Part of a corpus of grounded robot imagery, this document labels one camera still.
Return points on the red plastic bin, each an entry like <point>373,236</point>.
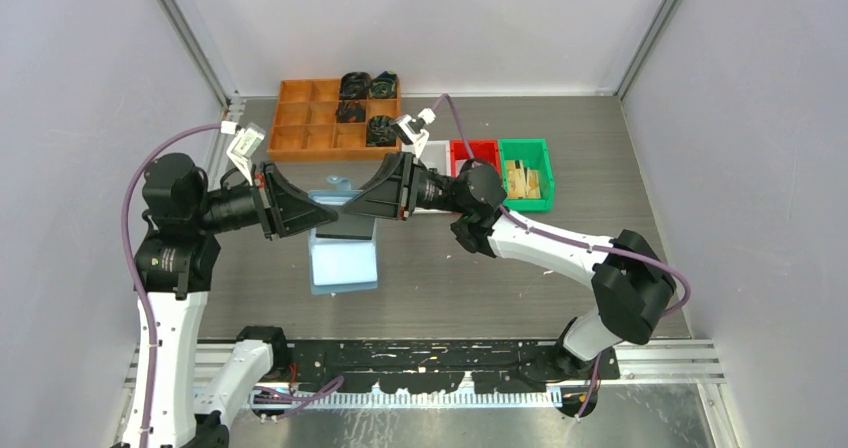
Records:
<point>484,149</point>

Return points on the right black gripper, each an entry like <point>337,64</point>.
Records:
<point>392,192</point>

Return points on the white plastic bin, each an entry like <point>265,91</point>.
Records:
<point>436,157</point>

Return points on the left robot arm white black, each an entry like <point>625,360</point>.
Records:
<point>172,275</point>

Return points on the green plastic bin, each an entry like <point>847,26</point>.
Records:
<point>535,153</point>

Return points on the blue leather card holder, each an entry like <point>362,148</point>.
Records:
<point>339,266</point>

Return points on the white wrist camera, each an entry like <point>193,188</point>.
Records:
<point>245,142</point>
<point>412,131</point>

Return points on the gold cards stack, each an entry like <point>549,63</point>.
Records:
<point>523,182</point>

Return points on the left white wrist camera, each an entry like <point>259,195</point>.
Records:
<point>245,142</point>

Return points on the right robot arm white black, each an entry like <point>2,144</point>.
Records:
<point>631,287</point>

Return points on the orange wooden compartment tray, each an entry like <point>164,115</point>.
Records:
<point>304,127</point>

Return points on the rolled dark belt top right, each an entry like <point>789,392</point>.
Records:
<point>384,86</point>

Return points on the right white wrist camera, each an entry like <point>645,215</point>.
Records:
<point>412,131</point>

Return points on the rolled dark belt top left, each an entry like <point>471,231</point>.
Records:
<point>355,86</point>

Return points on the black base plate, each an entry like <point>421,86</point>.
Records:
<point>494,366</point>

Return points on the rolled dark belt middle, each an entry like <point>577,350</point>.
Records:
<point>350,111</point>

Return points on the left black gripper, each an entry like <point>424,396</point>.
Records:
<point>281,206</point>

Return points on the dark grey credit card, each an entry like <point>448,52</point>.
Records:
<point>352,227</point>

